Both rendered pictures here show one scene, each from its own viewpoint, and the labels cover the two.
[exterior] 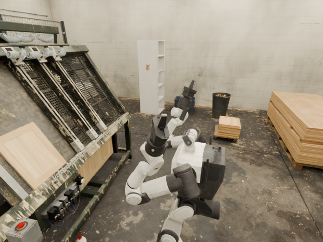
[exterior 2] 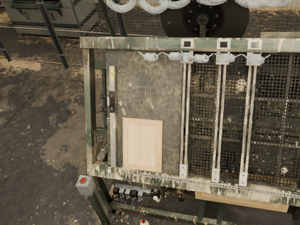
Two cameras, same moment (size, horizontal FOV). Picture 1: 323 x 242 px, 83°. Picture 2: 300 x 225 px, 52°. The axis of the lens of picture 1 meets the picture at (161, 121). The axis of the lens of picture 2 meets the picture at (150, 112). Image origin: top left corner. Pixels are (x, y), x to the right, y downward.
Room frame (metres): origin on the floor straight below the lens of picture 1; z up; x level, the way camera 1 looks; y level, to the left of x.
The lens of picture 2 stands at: (1.80, -0.70, 3.24)
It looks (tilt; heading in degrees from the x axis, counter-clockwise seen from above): 44 degrees down; 100
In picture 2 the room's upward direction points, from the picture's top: 12 degrees counter-clockwise
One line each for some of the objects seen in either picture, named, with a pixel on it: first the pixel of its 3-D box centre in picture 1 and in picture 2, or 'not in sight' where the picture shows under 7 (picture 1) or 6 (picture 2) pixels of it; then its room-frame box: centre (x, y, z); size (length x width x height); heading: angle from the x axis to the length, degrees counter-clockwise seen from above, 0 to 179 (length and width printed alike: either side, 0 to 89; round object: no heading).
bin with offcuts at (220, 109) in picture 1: (220, 105); not in sight; (5.03, -1.69, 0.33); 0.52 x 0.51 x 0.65; 162
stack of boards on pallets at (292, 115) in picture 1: (307, 124); not in sight; (3.53, -3.10, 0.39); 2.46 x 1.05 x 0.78; 162
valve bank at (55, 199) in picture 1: (68, 199); (135, 195); (1.22, 0.83, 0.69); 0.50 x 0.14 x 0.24; 167
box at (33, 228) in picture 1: (25, 236); (86, 185); (0.78, 0.86, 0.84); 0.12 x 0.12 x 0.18; 77
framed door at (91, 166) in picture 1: (96, 152); (240, 189); (2.22, 0.93, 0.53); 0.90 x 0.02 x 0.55; 167
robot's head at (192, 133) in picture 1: (190, 139); not in sight; (0.96, -0.17, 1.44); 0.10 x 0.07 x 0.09; 162
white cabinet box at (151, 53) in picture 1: (152, 78); not in sight; (5.46, 0.28, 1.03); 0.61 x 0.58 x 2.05; 162
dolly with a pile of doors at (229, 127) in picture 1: (226, 127); not in sight; (3.74, -1.47, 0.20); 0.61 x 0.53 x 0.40; 162
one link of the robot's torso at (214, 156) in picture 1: (197, 169); not in sight; (0.94, -0.23, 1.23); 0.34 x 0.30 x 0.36; 162
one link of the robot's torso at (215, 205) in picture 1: (199, 201); not in sight; (0.93, -0.26, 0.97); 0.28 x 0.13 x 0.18; 72
